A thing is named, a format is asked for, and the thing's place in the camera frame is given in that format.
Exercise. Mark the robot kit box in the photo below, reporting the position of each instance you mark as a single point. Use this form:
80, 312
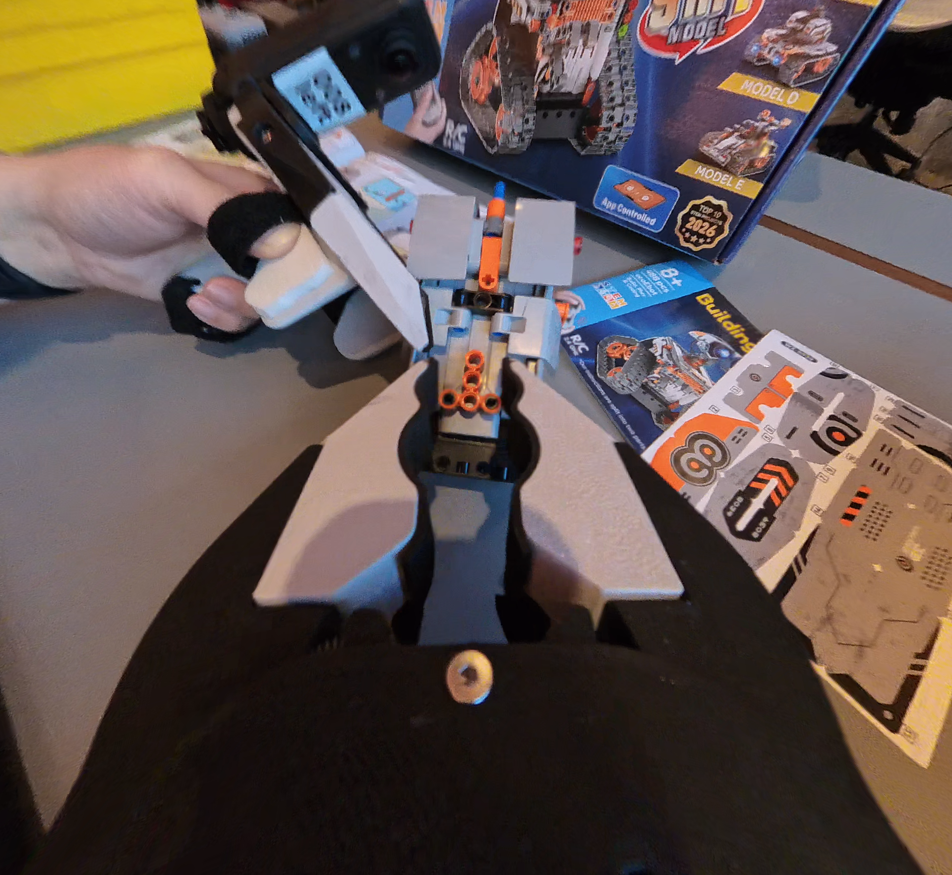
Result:
669, 108

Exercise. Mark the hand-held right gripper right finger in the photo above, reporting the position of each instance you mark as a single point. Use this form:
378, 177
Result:
602, 525

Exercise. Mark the yellow plastic bin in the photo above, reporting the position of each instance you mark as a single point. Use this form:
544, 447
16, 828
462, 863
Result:
89, 49

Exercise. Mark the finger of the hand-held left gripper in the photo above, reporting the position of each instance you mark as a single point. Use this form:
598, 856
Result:
372, 265
368, 332

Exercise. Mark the blue cover booklet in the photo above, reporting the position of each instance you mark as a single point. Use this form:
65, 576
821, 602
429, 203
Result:
654, 354

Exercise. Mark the grey toy robot model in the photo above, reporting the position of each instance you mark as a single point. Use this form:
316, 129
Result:
535, 242

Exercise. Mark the orange toy connector piece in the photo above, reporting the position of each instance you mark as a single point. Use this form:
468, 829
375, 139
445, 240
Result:
470, 388

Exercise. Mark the grey desk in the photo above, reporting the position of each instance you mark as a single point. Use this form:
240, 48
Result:
149, 443
877, 205

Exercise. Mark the black wristband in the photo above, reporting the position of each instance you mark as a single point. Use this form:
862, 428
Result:
30, 280

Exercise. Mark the person's left hand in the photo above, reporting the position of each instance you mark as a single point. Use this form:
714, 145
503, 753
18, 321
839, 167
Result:
111, 220

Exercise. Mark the grey blue battery module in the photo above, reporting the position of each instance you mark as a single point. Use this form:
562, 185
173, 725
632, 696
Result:
234, 27

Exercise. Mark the sticker sheet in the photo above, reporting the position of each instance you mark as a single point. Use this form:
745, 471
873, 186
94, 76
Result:
855, 518

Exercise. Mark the open instruction booklet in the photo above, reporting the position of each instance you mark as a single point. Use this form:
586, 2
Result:
387, 183

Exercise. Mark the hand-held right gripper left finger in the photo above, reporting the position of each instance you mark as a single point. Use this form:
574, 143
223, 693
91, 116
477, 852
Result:
342, 518

